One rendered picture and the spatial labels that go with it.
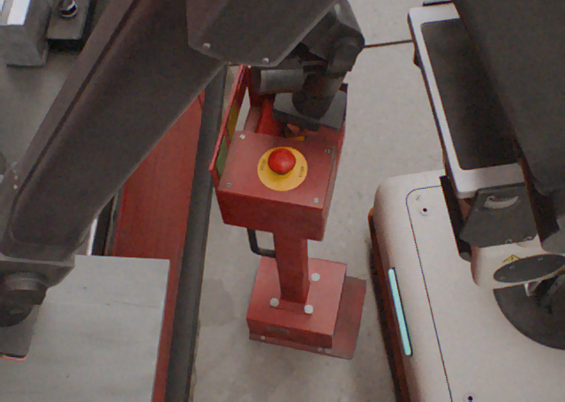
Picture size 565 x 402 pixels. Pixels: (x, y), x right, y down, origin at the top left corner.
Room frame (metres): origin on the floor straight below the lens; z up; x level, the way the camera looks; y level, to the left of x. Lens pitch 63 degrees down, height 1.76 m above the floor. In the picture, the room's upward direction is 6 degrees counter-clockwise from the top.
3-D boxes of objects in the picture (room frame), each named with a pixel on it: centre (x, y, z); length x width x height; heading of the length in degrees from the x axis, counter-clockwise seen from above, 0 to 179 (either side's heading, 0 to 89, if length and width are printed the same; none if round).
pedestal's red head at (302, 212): (0.58, -0.01, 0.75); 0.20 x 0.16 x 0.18; 163
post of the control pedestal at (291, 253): (0.58, -0.01, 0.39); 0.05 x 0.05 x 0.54; 73
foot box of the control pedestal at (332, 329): (0.57, -0.04, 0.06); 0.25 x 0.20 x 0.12; 73
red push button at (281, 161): (0.53, -0.01, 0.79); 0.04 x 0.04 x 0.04
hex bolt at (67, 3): (0.76, 0.28, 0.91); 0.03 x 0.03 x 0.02
